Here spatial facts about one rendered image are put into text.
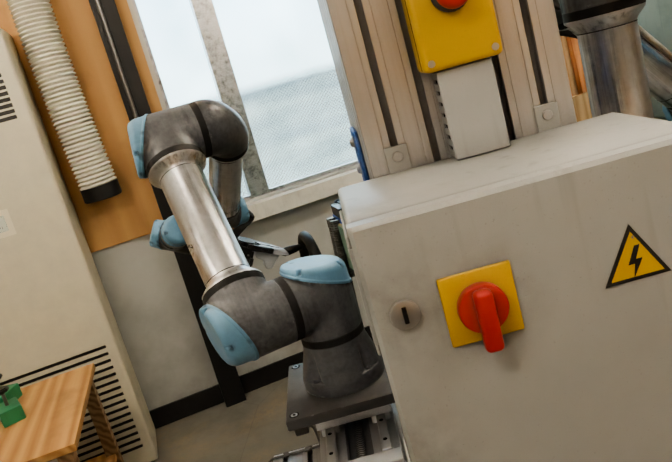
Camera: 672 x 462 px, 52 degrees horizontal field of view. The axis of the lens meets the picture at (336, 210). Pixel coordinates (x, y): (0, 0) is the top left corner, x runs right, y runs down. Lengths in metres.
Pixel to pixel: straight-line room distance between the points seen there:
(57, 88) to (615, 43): 2.23
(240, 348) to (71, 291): 1.76
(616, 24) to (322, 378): 0.73
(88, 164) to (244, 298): 1.80
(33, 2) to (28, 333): 1.26
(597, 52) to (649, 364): 0.52
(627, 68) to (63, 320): 2.31
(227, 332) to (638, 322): 0.67
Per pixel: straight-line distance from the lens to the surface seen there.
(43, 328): 2.90
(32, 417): 2.54
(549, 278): 0.65
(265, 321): 1.15
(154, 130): 1.35
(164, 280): 3.15
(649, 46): 1.30
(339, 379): 1.22
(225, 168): 1.51
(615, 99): 1.10
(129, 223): 3.09
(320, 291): 1.17
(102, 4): 3.02
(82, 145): 2.88
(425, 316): 0.64
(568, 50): 3.57
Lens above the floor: 1.38
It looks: 12 degrees down
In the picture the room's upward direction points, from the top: 16 degrees counter-clockwise
